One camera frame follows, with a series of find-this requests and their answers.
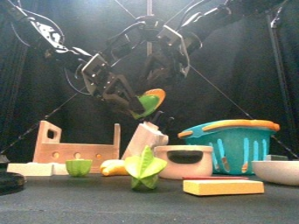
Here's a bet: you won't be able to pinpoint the toy corn with green husk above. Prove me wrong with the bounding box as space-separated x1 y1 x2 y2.
131 87 167 121

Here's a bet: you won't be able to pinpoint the green toy husk leaves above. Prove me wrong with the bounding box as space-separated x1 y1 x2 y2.
124 144 168 191

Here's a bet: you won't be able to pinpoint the wooden toy crate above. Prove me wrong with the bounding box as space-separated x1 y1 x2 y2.
32 120 121 173

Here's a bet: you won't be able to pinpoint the yellow toy banana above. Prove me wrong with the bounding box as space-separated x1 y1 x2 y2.
99 158 131 177

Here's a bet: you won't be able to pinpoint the small green cup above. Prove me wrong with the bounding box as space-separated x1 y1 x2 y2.
64 158 93 179

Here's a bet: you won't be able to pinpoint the teal basket with orange rim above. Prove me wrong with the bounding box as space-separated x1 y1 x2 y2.
177 118 282 176

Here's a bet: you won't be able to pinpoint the white flat block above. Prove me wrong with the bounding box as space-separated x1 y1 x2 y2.
5 162 68 177

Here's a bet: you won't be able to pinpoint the red flat strip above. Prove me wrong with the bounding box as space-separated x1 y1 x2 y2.
181 175 250 181

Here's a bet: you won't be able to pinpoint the black round object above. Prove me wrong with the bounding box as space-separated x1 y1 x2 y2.
0 171 27 196

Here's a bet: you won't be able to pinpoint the yellow sponge block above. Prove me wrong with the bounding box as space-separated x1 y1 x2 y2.
181 178 267 197

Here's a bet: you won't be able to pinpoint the grey small block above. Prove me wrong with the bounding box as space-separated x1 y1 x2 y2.
266 154 290 162

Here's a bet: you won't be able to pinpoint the white bowl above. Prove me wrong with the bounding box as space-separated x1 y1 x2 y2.
251 159 299 187

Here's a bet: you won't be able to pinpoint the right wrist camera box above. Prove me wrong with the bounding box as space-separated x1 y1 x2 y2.
136 16 164 42

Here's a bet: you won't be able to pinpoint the black toy knife handle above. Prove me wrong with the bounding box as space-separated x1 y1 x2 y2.
161 116 175 134
151 110 164 125

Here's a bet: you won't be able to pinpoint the black right camera cable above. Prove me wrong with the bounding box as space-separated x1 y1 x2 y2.
171 0 220 33

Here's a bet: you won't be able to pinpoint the black camera cable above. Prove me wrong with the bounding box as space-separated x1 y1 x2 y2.
97 20 147 64
171 0 220 33

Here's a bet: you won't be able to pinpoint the black left camera cable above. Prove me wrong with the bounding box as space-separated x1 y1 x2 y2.
97 20 147 64

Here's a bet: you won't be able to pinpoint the grey vertical frame pole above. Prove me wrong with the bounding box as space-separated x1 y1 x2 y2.
145 0 153 58

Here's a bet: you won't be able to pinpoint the white pot with black handle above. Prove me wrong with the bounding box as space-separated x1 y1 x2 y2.
153 144 215 180

